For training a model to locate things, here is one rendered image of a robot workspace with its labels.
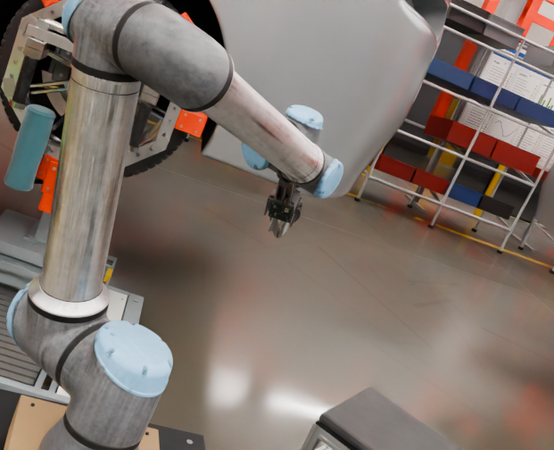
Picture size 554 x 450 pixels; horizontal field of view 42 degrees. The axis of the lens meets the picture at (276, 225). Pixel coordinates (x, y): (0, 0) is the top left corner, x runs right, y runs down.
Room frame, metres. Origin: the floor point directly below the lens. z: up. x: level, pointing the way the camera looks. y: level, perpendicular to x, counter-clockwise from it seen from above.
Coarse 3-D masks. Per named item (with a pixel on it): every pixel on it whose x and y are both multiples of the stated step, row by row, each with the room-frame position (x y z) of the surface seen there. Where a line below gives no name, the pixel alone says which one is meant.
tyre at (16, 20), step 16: (32, 0) 2.26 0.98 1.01; (160, 0) 2.34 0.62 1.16; (16, 16) 2.25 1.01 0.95; (16, 32) 2.25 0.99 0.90; (0, 48) 2.25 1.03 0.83; (0, 64) 2.25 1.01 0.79; (0, 80) 2.25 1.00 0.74; (0, 96) 2.26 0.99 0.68; (16, 128) 2.27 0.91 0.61; (176, 144) 2.37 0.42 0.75; (144, 160) 2.35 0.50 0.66; (160, 160) 2.37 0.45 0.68; (128, 176) 2.36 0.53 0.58
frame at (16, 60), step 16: (64, 0) 2.19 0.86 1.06; (32, 16) 2.18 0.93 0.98; (48, 16) 2.19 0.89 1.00; (16, 48) 2.18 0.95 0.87; (16, 64) 2.18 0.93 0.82; (16, 80) 2.18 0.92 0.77; (16, 112) 2.19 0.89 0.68; (176, 112) 2.28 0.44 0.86; (48, 144) 2.21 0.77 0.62; (144, 144) 2.31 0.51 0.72; (160, 144) 2.28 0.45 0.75; (128, 160) 2.26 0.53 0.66
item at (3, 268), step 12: (0, 264) 2.22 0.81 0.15; (12, 264) 2.23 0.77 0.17; (24, 264) 2.29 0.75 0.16; (108, 264) 2.56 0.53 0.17; (0, 276) 2.23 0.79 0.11; (12, 276) 2.24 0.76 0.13; (24, 276) 2.24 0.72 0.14; (36, 276) 2.25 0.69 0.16; (108, 276) 2.44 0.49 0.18; (24, 288) 2.25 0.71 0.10
